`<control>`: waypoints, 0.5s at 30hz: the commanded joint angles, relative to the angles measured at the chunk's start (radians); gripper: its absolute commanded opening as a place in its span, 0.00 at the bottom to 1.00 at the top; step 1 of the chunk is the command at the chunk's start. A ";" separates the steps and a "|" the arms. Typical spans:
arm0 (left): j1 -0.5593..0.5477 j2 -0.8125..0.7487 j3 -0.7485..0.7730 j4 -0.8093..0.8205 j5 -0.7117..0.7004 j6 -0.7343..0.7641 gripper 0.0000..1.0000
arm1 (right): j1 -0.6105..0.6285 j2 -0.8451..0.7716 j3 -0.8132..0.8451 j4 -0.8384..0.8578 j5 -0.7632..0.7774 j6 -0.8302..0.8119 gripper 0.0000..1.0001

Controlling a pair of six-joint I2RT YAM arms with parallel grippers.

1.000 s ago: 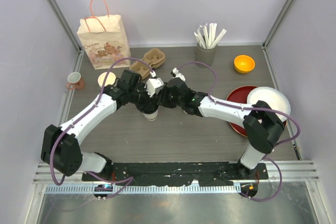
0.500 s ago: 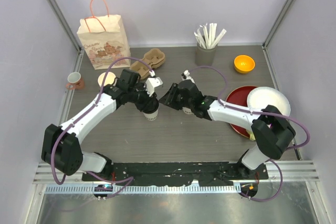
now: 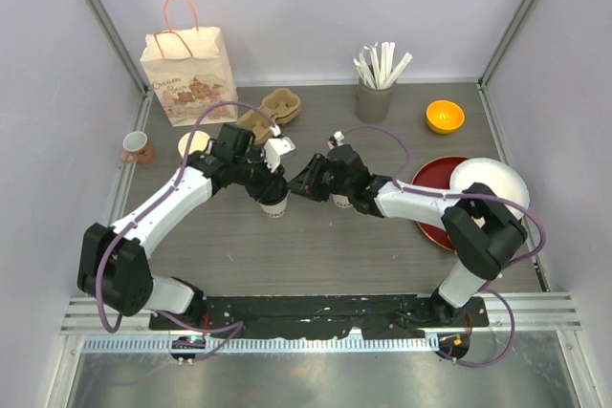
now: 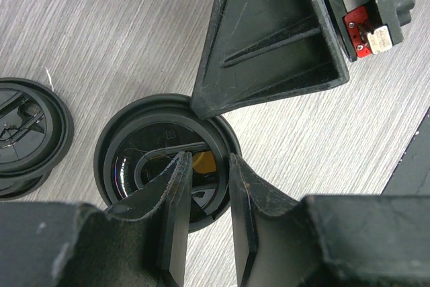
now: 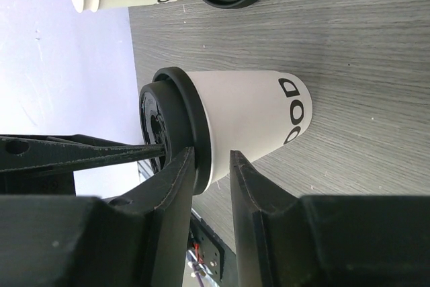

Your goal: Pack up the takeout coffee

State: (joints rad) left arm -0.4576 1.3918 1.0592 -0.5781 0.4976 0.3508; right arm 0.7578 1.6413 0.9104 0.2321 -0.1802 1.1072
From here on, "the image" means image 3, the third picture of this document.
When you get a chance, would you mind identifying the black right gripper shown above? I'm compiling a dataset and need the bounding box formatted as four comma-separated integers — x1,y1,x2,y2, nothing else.
285,155,353,204

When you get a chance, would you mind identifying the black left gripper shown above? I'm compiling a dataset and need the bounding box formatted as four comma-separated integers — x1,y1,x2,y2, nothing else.
233,149,285,203

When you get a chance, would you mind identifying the white paper cup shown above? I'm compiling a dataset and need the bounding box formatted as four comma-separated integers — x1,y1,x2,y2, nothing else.
259,191,289,219
331,194,353,209

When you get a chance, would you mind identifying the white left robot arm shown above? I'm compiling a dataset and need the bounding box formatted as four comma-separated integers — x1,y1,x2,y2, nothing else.
76,124,295,333

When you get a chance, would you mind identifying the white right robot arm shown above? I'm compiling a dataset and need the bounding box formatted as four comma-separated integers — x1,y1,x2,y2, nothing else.
288,144,527,327

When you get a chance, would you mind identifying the stack of white paper cups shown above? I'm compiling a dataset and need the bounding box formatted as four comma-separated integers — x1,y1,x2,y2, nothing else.
177,131,211,159

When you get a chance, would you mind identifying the brown cardboard cup carrier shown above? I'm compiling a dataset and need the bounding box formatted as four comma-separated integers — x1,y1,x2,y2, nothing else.
237,88,302,145

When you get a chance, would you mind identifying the grey straw holder cup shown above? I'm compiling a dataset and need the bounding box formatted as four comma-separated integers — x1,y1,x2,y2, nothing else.
355,79,395,124

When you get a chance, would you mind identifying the small pink ceramic teacup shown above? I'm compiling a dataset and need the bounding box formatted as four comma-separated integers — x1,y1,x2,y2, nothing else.
120,131,155,164

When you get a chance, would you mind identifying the red round tray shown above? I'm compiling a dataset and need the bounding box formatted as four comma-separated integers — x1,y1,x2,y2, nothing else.
412,156,469,253

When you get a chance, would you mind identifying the orange bowl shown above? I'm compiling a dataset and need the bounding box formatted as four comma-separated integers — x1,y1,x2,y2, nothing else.
426,99,466,135

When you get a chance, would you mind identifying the white paper plate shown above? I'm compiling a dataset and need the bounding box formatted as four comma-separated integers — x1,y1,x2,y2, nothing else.
449,158,530,208

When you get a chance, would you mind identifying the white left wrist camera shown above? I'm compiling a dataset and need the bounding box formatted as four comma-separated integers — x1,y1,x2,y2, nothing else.
263,125,296,172

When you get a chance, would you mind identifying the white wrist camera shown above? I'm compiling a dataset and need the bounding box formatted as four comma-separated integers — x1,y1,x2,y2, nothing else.
327,131,344,150
263,125,296,172

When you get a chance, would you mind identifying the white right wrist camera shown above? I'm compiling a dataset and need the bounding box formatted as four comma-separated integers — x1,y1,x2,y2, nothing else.
327,131,344,150

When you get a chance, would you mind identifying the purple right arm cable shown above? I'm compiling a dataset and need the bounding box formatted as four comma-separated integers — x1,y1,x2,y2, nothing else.
334,124,547,371

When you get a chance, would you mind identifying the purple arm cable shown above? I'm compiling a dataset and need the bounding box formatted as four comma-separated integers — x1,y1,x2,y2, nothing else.
334,124,547,371
95,101,283,365

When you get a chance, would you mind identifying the paper bag with orange handles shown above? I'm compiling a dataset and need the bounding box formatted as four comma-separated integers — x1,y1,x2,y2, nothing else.
140,0,238,127

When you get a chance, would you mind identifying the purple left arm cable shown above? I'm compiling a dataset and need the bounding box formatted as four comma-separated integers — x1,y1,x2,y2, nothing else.
95,101,283,365

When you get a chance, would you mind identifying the perforated cable duct rail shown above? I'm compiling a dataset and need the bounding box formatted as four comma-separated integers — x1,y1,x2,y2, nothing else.
81,333,439,354

